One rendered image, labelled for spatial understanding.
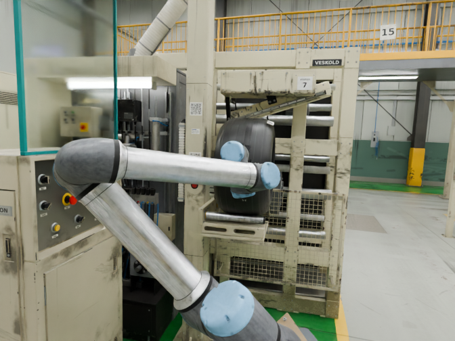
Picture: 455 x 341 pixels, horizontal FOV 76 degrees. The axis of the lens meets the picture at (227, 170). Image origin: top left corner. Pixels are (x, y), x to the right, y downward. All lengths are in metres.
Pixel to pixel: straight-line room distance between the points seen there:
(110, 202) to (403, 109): 10.88
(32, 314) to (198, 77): 1.34
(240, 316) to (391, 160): 10.55
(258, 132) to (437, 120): 10.30
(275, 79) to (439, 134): 9.96
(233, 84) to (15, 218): 1.38
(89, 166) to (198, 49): 1.19
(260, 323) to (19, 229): 0.87
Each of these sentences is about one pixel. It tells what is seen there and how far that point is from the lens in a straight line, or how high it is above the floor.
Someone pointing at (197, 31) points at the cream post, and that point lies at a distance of 1.84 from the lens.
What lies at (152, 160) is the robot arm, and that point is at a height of 1.29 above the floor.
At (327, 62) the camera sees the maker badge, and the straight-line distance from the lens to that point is 2.31.
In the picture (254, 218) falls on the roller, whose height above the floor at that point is 0.91.
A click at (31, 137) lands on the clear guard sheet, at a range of 1.22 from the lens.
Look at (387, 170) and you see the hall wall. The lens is 11.21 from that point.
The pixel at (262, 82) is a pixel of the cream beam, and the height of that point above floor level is 1.71.
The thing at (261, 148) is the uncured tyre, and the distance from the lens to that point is 1.50.
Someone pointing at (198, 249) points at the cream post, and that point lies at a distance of 1.87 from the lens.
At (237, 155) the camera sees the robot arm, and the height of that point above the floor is 1.29.
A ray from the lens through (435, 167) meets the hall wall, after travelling 11.58.
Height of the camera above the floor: 1.36
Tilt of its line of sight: 7 degrees down
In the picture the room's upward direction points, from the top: 2 degrees clockwise
